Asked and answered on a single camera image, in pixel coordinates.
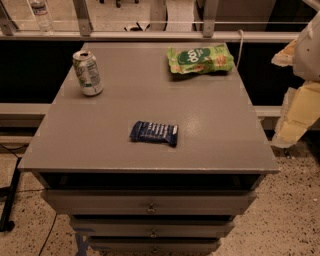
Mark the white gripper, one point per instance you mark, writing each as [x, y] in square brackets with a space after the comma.
[309, 53]

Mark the green rice chip bag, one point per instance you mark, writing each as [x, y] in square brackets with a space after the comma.
[200, 60]

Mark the blue snack bar wrapper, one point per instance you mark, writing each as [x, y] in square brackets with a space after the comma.
[151, 132]

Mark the white green soda can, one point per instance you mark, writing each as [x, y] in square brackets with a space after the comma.
[86, 69]

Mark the bottom grey drawer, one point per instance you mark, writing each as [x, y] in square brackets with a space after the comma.
[153, 245]

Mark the grey drawer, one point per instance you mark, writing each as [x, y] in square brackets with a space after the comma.
[149, 202]
[153, 245]
[152, 228]

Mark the middle grey drawer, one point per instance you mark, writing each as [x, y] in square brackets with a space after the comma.
[152, 228]

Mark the top grey drawer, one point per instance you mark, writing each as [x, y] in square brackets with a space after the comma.
[149, 202]

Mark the clear plastic water bottle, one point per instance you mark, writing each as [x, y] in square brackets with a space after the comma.
[42, 16]

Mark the black stand leg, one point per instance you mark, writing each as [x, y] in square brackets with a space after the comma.
[8, 193]

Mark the metal railing frame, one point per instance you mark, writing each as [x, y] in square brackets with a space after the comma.
[34, 65]

